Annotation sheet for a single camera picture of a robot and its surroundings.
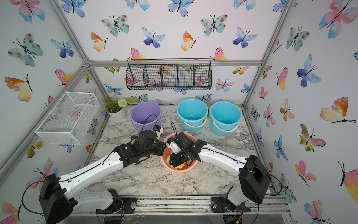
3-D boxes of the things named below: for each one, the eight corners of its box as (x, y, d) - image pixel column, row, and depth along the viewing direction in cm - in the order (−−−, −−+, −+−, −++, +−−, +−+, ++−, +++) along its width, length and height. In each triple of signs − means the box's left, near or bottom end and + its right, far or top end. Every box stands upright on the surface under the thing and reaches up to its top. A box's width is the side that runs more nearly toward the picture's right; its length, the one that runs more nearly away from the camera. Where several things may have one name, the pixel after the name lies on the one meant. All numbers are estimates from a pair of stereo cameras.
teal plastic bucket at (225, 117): (208, 141, 101) (212, 125, 87) (205, 117, 115) (208, 101, 101) (238, 141, 101) (246, 125, 87) (231, 117, 115) (238, 101, 101)
